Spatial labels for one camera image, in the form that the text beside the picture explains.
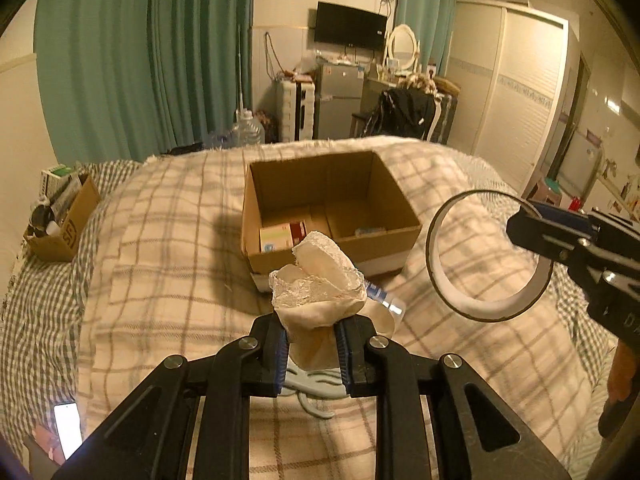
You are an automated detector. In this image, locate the white plastic drawer cabinet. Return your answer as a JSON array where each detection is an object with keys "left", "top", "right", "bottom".
[{"left": 276, "top": 80, "right": 316, "bottom": 142}]

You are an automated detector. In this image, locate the wall-mounted black television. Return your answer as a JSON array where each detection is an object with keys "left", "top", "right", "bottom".
[{"left": 313, "top": 1, "right": 389, "bottom": 52}]

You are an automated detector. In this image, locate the black jacket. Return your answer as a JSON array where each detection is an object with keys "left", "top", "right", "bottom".
[{"left": 364, "top": 87, "right": 437, "bottom": 140}]

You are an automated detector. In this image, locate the beige plaid blanket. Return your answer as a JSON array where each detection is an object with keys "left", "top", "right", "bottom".
[{"left": 79, "top": 135, "right": 622, "bottom": 480}]

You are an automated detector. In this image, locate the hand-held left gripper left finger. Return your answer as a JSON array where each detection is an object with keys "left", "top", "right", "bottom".
[{"left": 50, "top": 314, "right": 292, "bottom": 480}]

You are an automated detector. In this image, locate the orange white medicine box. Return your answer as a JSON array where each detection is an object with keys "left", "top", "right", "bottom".
[{"left": 259, "top": 225, "right": 294, "bottom": 255}]

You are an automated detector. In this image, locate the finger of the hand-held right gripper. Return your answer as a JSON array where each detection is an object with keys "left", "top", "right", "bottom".
[
  {"left": 537, "top": 204, "right": 602, "bottom": 239},
  {"left": 505, "top": 208, "right": 594, "bottom": 267}
]

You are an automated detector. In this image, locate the narrow green curtain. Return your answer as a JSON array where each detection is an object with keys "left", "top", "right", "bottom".
[{"left": 394, "top": 0, "right": 460, "bottom": 77}]

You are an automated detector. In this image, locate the smartphone with lit screen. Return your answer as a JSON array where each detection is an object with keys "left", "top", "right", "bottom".
[{"left": 53, "top": 401, "right": 83, "bottom": 461}]

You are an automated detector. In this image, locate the white oval vanity mirror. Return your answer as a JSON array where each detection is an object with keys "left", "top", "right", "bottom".
[{"left": 384, "top": 23, "right": 421, "bottom": 74}]

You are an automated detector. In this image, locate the large clear water bottle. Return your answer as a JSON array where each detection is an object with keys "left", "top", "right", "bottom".
[{"left": 231, "top": 109, "right": 265, "bottom": 147}]

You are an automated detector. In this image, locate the wide green curtain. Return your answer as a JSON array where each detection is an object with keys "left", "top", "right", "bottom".
[{"left": 34, "top": 0, "right": 256, "bottom": 162}]

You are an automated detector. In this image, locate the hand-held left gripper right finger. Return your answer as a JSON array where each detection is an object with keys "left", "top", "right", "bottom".
[{"left": 334, "top": 316, "right": 572, "bottom": 480}]

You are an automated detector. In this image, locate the white sliding-door wardrobe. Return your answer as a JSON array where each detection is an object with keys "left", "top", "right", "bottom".
[{"left": 444, "top": 0, "right": 572, "bottom": 197}]

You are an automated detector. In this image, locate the grey checkered bed sheet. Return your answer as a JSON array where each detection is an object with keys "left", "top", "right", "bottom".
[{"left": 0, "top": 160, "right": 147, "bottom": 443}]

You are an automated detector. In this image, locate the small cardboard box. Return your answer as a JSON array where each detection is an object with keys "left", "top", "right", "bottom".
[{"left": 23, "top": 174, "right": 101, "bottom": 263}]

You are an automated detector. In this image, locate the light blue plastic hanger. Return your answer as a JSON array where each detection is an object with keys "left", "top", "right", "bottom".
[{"left": 279, "top": 365, "right": 352, "bottom": 419}]

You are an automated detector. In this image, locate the white lace cloth pouch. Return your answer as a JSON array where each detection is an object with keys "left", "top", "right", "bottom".
[{"left": 269, "top": 231, "right": 396, "bottom": 372}]

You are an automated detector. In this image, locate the green white carton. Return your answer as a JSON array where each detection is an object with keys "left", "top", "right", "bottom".
[{"left": 41, "top": 165, "right": 82, "bottom": 197}]

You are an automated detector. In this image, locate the grey small fridge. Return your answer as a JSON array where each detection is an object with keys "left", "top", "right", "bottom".
[{"left": 315, "top": 57, "right": 367, "bottom": 140}]

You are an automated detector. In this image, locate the clear plastic bottle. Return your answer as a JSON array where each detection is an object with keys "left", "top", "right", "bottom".
[{"left": 365, "top": 282, "right": 407, "bottom": 316}]

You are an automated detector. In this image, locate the white tape roll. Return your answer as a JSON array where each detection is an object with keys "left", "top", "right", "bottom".
[{"left": 424, "top": 189, "right": 554, "bottom": 324}]

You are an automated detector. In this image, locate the person's right hand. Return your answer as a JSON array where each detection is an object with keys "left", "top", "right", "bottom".
[{"left": 607, "top": 344, "right": 640, "bottom": 403}]

